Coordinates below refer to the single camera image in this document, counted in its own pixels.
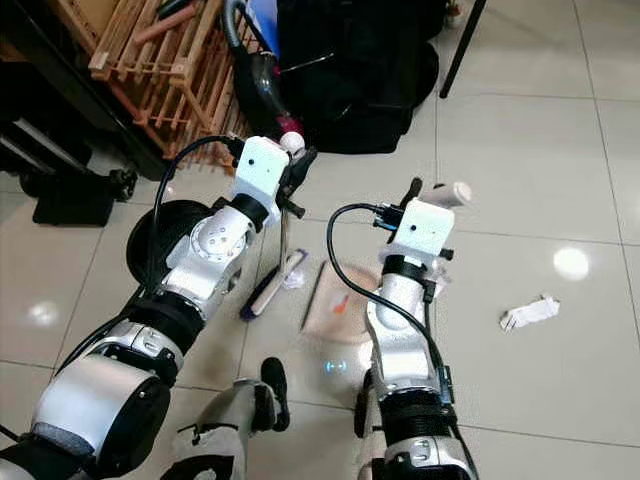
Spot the beige dustpan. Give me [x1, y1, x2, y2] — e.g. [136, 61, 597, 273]
[302, 181, 474, 347]

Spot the small white paper scrap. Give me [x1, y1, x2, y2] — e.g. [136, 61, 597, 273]
[281, 267, 308, 291]

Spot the grey and red vacuum cleaner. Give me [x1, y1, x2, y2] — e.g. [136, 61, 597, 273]
[224, 0, 307, 138]

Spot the black bag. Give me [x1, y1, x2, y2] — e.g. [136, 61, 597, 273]
[272, 0, 448, 157]

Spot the black slanted pole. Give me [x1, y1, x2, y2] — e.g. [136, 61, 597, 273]
[437, 0, 490, 100]

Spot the round black disc base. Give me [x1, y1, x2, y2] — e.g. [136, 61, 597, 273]
[127, 199, 212, 287]

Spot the blue sheet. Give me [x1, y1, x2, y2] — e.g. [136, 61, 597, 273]
[244, 0, 282, 57]

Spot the crumpled white paper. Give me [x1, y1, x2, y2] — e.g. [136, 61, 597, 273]
[499, 294, 562, 332]

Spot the wooden slatted rack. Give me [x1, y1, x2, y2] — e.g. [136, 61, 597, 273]
[58, 0, 253, 168]

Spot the black wheeled foot plate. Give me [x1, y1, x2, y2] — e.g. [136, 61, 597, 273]
[31, 167, 138, 227]

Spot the right robot leg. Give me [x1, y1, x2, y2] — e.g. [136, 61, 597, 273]
[353, 369, 393, 480]

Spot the robot leg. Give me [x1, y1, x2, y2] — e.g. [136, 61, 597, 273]
[165, 356, 292, 480]
[353, 369, 393, 480]

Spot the black piano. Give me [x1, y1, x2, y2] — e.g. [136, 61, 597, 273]
[0, 0, 167, 173]

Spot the left robot leg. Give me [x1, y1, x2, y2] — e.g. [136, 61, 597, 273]
[165, 356, 292, 480]

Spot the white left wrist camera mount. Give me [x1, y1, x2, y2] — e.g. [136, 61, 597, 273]
[231, 136, 292, 203]

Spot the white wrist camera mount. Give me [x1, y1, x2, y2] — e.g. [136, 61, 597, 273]
[392, 197, 453, 265]
[231, 136, 292, 203]

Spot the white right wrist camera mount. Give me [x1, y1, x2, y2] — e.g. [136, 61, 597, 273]
[392, 197, 453, 265]

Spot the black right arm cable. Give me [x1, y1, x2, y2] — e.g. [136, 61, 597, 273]
[325, 202, 456, 406]

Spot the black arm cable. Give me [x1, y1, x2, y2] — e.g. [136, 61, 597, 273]
[140, 134, 241, 311]
[325, 202, 456, 406]

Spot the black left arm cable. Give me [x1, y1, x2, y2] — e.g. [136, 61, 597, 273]
[140, 134, 241, 311]

